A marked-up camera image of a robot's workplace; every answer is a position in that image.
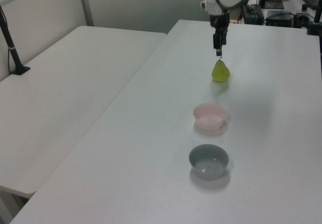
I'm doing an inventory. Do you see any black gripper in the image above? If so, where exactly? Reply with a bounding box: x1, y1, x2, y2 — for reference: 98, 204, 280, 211
209, 11, 230, 57

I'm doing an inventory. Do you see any green pear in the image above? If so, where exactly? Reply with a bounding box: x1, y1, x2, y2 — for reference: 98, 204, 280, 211
211, 56, 231, 83

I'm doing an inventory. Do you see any pink plastic bowl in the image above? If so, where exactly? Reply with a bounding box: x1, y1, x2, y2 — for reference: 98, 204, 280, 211
192, 103, 227, 131

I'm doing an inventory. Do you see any grey plastic bowl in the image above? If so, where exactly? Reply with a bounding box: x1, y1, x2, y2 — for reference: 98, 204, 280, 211
188, 143, 230, 181

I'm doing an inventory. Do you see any dark control box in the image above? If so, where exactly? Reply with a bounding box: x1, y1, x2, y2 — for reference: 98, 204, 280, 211
242, 4, 265, 25

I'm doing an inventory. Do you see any black electronics box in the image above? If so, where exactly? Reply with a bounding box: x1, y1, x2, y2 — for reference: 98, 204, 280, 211
263, 9, 295, 28

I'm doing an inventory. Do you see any black flat laptop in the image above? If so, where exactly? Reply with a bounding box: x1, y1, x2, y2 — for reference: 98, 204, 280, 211
262, 0, 285, 11

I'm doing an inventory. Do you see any black clamp stand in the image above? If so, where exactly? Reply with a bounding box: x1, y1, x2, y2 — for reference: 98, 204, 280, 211
305, 2, 322, 36

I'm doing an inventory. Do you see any white side table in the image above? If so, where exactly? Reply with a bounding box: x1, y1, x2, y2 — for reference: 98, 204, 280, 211
0, 25, 168, 224

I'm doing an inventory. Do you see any black camera stand pole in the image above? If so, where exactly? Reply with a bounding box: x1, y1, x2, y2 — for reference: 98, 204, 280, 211
0, 4, 31, 76

